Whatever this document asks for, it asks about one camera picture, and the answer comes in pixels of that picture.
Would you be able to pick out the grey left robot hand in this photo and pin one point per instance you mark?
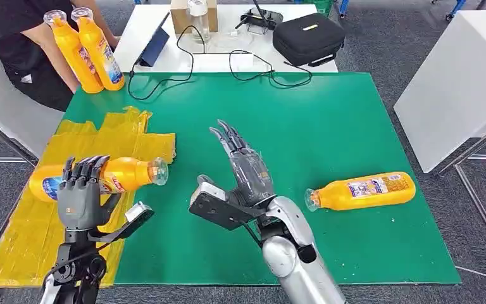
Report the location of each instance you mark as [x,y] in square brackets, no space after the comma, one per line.
[79,207]

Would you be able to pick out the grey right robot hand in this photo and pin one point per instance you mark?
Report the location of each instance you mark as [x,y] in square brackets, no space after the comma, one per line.
[251,176]

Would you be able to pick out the orange drink bottle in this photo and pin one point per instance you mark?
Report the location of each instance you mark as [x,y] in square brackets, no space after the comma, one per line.
[130,174]
[364,193]
[73,54]
[100,54]

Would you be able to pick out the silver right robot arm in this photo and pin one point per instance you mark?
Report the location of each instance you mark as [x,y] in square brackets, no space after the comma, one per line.
[297,260]

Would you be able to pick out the yellow plastic sheet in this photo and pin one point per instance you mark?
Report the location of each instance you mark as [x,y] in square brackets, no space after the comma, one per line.
[25,243]

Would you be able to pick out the green table mat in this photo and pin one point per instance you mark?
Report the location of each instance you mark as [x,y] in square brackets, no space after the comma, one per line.
[310,126]

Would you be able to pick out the black carry case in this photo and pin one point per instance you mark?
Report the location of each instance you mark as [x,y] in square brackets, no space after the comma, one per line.
[308,40]

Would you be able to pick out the black remote controller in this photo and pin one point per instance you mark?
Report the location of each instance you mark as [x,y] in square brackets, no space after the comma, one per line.
[262,19]

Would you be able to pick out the dark blue tablet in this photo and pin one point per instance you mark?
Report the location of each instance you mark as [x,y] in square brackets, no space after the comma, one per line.
[155,46]

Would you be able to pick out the clear plastic bottle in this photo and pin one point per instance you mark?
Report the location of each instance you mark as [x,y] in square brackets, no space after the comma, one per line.
[199,19]

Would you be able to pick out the cardboard box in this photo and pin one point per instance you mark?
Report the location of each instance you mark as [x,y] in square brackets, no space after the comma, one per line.
[179,16]

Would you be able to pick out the green crate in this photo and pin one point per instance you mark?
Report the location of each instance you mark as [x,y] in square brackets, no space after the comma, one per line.
[319,5]

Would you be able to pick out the person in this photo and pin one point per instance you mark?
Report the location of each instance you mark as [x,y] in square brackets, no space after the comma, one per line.
[4,25]

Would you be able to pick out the white side table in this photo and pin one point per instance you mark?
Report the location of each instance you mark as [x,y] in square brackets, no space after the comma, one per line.
[457,88]

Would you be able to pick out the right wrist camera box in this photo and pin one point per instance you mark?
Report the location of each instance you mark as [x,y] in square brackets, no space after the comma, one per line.
[222,210]

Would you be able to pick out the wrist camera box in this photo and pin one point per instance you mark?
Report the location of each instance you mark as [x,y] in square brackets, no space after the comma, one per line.
[136,216]
[222,210]

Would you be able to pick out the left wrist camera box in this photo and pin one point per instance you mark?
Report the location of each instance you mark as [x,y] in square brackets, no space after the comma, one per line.
[136,216]

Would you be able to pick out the blue metal frame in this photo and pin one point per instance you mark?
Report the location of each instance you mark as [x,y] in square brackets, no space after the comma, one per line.
[452,8]

